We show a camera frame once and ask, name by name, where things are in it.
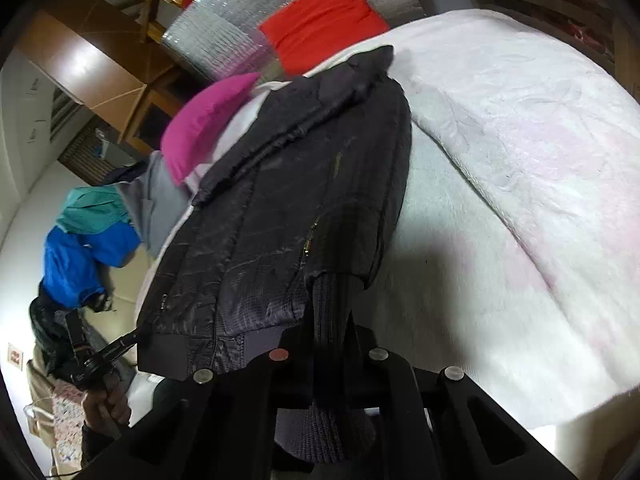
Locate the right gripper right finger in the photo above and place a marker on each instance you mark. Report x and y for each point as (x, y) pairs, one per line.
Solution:
(429, 426)

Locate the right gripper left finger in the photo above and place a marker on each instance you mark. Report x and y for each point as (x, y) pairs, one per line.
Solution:
(223, 431)

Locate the black quilted jacket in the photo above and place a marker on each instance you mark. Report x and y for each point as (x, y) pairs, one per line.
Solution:
(287, 229)

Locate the person's left hand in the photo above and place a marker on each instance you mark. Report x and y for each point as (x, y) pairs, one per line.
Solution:
(113, 398)

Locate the blue jacket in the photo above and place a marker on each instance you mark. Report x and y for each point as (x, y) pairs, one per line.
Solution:
(72, 262)

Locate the teal shirt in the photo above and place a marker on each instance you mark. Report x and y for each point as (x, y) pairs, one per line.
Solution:
(91, 210)

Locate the grey suit jacket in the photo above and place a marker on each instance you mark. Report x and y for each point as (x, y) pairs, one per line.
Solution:
(154, 203)

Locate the white fluffy bed blanket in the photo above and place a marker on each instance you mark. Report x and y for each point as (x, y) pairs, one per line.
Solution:
(516, 255)

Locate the magenta pillow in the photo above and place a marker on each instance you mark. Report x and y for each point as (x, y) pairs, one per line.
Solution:
(195, 130)

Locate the silver foil insulation mat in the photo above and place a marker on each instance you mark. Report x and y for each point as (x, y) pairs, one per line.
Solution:
(216, 39)

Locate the red pillow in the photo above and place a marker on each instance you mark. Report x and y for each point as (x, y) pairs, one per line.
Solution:
(304, 33)

